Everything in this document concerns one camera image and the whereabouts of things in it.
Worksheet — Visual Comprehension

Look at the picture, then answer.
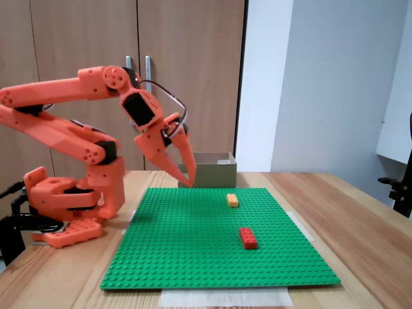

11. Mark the gripper motor cable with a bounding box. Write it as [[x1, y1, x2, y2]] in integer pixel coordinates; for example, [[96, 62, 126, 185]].
[[138, 80, 189, 136]]

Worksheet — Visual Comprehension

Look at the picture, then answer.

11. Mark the wooden cabinet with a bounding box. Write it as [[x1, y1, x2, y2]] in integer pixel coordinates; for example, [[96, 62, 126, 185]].
[[0, 0, 248, 171]]

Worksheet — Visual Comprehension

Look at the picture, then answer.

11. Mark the black table clamp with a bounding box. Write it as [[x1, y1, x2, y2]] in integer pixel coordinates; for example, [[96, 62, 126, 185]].
[[0, 212, 65, 267]]

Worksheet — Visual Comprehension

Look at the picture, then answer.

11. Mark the yellow lego block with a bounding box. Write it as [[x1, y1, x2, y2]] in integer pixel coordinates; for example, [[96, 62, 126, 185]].
[[226, 192, 241, 209]]

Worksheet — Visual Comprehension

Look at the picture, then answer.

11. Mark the green lego baseplate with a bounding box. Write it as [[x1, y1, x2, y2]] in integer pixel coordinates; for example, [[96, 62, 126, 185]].
[[99, 187, 342, 290]]

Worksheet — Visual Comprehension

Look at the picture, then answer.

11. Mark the beige masking tape strip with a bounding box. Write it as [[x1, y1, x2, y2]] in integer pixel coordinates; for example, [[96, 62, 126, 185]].
[[159, 287, 294, 308], [291, 211, 316, 243], [120, 211, 138, 236]]

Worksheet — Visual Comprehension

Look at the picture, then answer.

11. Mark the open cardboard box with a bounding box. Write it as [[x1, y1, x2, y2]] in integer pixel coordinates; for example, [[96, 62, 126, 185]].
[[176, 151, 238, 189]]

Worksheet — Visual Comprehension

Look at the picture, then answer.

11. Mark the black power cable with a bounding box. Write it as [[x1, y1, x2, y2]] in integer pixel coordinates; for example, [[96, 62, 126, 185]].
[[0, 182, 26, 199]]

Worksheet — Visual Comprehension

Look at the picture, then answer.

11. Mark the red lego block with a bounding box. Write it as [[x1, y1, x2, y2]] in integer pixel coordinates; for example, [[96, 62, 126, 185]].
[[239, 227, 259, 250]]

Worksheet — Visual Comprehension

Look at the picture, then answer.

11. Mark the metal cabinet handle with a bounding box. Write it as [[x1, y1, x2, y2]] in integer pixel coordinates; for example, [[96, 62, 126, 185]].
[[125, 56, 136, 126], [145, 56, 154, 97]]

